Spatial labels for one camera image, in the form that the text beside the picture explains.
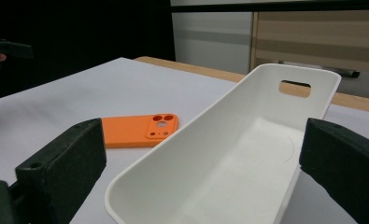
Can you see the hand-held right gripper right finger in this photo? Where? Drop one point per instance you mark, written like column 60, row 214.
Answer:
column 347, row 168

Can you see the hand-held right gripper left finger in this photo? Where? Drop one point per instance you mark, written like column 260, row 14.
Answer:
column 63, row 168

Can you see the orange phone case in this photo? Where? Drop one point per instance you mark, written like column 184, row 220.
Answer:
column 126, row 130

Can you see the white plastic bin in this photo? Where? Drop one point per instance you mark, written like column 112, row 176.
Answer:
column 219, row 174

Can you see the white table cover sheet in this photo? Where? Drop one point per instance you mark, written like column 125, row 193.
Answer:
column 63, row 93

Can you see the black curtain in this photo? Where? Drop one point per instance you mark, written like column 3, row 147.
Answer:
column 79, row 31

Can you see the wooden desk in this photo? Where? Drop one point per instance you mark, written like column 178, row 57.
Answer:
column 319, row 37

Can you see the wooden table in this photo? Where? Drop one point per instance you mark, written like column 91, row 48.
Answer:
column 191, row 67

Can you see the white cabinet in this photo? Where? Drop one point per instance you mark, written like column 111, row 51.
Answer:
column 210, row 40

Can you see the black frame bar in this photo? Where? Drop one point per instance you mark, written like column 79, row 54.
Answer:
column 266, row 6

